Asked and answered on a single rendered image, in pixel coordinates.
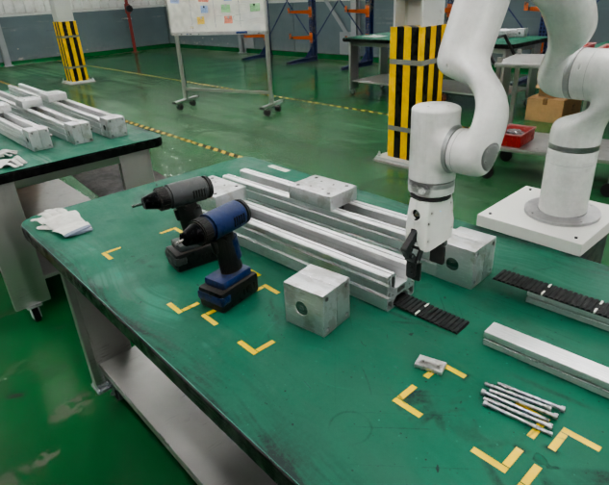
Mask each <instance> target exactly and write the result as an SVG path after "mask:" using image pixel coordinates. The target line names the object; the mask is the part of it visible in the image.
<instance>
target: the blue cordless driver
mask: <svg viewBox="0 0 609 485"><path fill-rule="evenodd" d="M250 219H251V212H250V208H249V206H248V205H247V204H246V203H245V202H244V201H243V200H241V199H235V200H231V201H229V202H227V203H225V204H223V205H221V206H219V207H216V208H214V209H212V210H211V211H209V212H207V213H205V214H203V215H201V216H199V217H197V218H195V219H193V220H191V221H190V222H189V225H188V227H187V228H186V229H185V230H184V231H183V232H182V233H181V234H180V241H178V242H175V243H173V244H172V246H173V247H174V246H176V245H178V244H180V243H182V244H183V245H184V246H190V245H196V244H198V245H202V246H203V245H206V244H208V243H211V246H212V250H213V252H214V254H216V257H217V260H218V264H219V269H217V270H215V271H214V272H212V273H210V274H209V275H207V276H206V277H205V283H204V284H202V285H200V286H199V290H198V291H197V292H198V297H199V298H200V300H201V303H202V304H203V305H204V306H207V307H209V308H212V309H214V310H216V311H219V312H220V313H226V312H227V311H229V310H230V309H232V308H233V307H235V306H236V305H238V304H239V303H241V302H242V301H243V300H245V299H246V298H248V297H249V296H251V295H252V294H254V293H255V292H257V291H258V279H257V273H256V272H254V271H252V270H251V268H250V267H249V266H246V265H243V264H242V262H241V248H240V244H239V240H238V236H237V233H235V232H233V231H234V230H236V229H238V228H240V227H242V226H244V225H245V224H246V223H247V222H248V221H249V220H250Z"/></svg>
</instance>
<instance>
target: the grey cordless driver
mask: <svg viewBox="0 0 609 485"><path fill-rule="evenodd" d="M213 194H214V186H213V183H212V181H211V179H210V178H209V177H207V176H206V175H204V176H197V177H193V178H190V179H186V180H182V181H178V182H174V183H170V184H167V185H165V186H164V187H163V186H161V187H158V188H154V190H153V191H152V192H151V193H149V194H148V195H146V196H144V197H142V198H141V203H139V204H135V205H132V208H136V207H138V206H142V207H143V208H144V209H145V210H155V209H159V210H160V211H161V212H162V211H165V210H169V209H170V208H171V209H174V210H173V212H174V215H175V217H176V219H177V220H178V221H179V220H180V223H181V226H182V229H183V231H184V230H185V229H186V228H187V227H188V225H189V222H190V221H191V220H193V219H195V218H197V217H199V216H201V215H203V212H202V209H201V206H200V204H196V202H199V201H202V200H206V199H207V198H211V197H212V196H213ZM175 208H176V209H175ZM165 256H166V257H167V259H168V262H169V263H170V264H171V265H172V266H173V267H174V268H175V269H176V270H178V271H179V272H183V271H185V270H188V269H191V268H196V267H199V266H202V265H204V264H207V263H210V262H212V261H215V260H217V257H216V254H214V252H213V250H212V246H211V243H210V242H209V243H208V244H206V245H203V246H202V245H198V244H196V245H190V246H184V245H183V244H182V243H180V244H178V245H176V246H174V247H173V246H172V245H169V246H167V247H166V250H165Z"/></svg>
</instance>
